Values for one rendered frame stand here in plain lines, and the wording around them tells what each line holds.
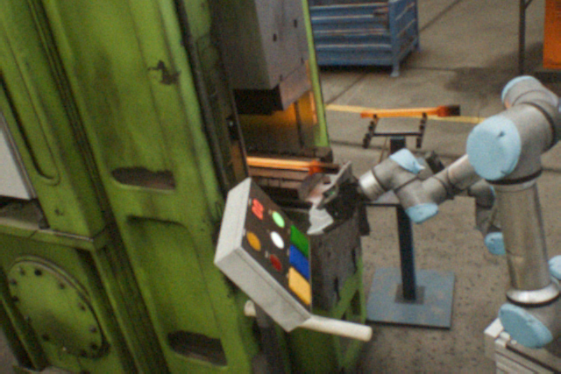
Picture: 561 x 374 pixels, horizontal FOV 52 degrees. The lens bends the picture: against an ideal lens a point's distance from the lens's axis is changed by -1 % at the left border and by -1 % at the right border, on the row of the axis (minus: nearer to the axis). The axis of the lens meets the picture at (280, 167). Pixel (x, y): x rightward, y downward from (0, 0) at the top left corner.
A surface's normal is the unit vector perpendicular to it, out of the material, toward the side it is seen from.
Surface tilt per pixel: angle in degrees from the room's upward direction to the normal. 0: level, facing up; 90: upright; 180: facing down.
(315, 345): 90
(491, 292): 0
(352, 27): 89
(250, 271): 90
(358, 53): 90
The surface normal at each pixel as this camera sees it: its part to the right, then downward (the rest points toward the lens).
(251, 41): -0.44, 0.48
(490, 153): -0.85, 0.25
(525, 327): -0.79, 0.49
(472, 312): -0.17, -0.87
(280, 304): -0.03, 0.47
